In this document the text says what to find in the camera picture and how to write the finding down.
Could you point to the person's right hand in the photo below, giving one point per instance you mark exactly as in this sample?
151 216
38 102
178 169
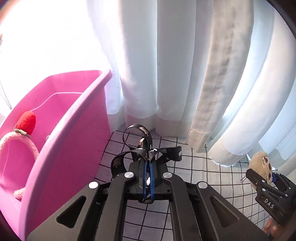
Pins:
273 228

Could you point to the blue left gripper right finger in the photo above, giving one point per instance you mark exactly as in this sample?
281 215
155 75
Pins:
151 171

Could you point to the beige plush keychain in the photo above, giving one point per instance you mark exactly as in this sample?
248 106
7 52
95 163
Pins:
261 164

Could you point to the pink plastic storage bin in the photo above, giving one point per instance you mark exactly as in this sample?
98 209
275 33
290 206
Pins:
71 133

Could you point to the white curtain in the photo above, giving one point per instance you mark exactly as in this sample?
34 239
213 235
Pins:
220 73

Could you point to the pink fuzzy strawberry headband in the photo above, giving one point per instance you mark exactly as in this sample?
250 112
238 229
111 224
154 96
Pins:
22 133

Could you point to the white grid tablecloth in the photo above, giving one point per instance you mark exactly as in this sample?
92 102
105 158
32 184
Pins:
180 211

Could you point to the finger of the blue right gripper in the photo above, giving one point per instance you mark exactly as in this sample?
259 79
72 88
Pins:
256 177
281 182

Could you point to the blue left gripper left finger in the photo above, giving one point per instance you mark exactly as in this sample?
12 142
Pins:
144 183

